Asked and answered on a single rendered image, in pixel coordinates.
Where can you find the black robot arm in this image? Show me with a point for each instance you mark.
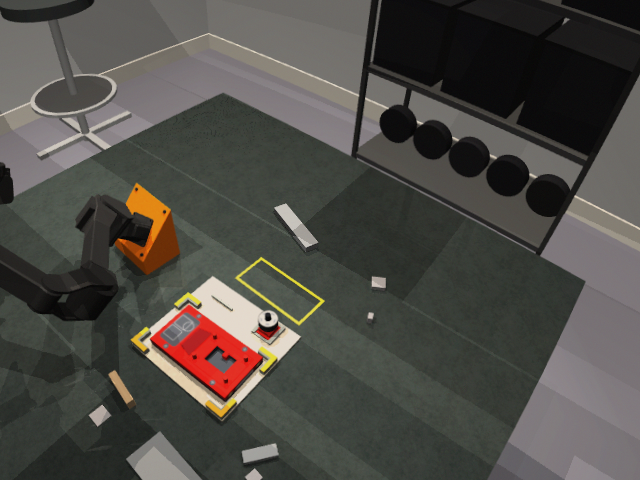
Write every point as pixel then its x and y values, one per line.
pixel 103 220

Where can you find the white rectangular bar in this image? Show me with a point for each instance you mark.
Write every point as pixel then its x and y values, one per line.
pixel 297 229

